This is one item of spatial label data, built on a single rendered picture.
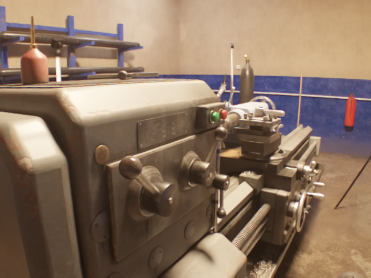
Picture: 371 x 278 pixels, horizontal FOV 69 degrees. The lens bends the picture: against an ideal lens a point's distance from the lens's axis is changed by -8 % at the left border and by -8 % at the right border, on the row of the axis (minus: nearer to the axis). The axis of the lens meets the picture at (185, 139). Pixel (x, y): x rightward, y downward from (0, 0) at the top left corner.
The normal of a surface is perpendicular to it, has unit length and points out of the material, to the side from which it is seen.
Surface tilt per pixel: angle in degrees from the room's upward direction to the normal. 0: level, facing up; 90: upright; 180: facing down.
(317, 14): 90
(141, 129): 90
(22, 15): 90
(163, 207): 90
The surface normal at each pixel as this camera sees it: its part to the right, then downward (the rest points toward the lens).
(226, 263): 0.45, -0.77
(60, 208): 0.85, 0.11
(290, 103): -0.53, 0.18
